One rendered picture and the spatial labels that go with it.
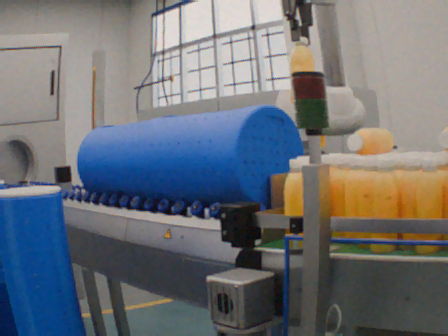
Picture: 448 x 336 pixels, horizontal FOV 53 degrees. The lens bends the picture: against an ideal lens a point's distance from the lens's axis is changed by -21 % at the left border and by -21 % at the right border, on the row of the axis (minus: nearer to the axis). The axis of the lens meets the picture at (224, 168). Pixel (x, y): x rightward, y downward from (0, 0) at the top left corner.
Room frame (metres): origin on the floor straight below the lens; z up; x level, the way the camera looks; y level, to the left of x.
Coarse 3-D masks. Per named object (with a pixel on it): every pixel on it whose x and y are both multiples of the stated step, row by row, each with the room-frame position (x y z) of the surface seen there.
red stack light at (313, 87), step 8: (296, 80) 0.90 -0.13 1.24; (304, 80) 0.89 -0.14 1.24; (312, 80) 0.89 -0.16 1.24; (320, 80) 0.89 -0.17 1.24; (296, 88) 0.90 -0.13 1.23; (304, 88) 0.89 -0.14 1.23; (312, 88) 0.88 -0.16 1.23; (320, 88) 0.89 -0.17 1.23; (296, 96) 0.90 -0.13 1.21; (304, 96) 0.89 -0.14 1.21; (312, 96) 0.88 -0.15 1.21; (320, 96) 0.89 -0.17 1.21
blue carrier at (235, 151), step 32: (96, 128) 2.04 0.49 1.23; (128, 128) 1.79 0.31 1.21; (160, 128) 1.64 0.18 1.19; (192, 128) 1.52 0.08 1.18; (224, 128) 1.42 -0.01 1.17; (256, 128) 1.42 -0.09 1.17; (288, 128) 1.51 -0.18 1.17; (96, 160) 1.86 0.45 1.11; (128, 160) 1.70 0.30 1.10; (160, 160) 1.58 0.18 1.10; (192, 160) 1.47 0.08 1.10; (224, 160) 1.39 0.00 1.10; (256, 160) 1.41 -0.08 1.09; (288, 160) 1.50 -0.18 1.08; (96, 192) 1.97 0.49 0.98; (128, 192) 1.78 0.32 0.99; (160, 192) 1.63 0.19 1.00; (192, 192) 1.52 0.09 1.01; (224, 192) 1.43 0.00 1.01; (256, 192) 1.41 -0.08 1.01
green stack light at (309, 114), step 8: (296, 104) 0.90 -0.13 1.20; (304, 104) 0.89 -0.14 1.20; (312, 104) 0.88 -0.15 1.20; (320, 104) 0.89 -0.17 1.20; (296, 112) 0.91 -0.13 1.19; (304, 112) 0.89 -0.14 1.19; (312, 112) 0.89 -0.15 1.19; (320, 112) 0.89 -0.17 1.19; (328, 112) 0.90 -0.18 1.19; (296, 120) 0.91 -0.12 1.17; (304, 120) 0.89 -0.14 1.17; (312, 120) 0.89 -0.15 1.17; (320, 120) 0.89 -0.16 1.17; (328, 120) 0.90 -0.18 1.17; (296, 128) 0.91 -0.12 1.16; (304, 128) 0.89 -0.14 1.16; (312, 128) 0.91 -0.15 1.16; (328, 128) 0.92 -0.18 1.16
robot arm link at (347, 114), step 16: (320, 0) 1.99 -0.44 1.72; (336, 0) 2.00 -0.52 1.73; (320, 16) 2.03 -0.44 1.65; (336, 16) 2.04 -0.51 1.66; (320, 32) 2.06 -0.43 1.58; (336, 32) 2.04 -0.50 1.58; (320, 48) 2.10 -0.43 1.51; (336, 48) 2.05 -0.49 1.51; (336, 64) 2.07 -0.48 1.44; (336, 80) 2.09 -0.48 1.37; (336, 96) 2.08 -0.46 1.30; (352, 96) 2.10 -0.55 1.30; (336, 112) 2.09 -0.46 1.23; (352, 112) 2.09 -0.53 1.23; (336, 128) 2.11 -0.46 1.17; (352, 128) 2.11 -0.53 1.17
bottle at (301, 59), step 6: (294, 48) 1.40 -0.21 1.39; (300, 48) 1.38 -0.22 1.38; (306, 48) 1.39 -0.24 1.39; (294, 54) 1.38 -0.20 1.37; (300, 54) 1.37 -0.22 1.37; (306, 54) 1.37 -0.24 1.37; (312, 54) 1.39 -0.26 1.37; (294, 60) 1.38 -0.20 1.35; (300, 60) 1.37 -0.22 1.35; (306, 60) 1.37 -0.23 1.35; (312, 60) 1.38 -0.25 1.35; (294, 66) 1.38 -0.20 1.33; (300, 66) 1.37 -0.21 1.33; (306, 66) 1.37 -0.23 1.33; (312, 66) 1.38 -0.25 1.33
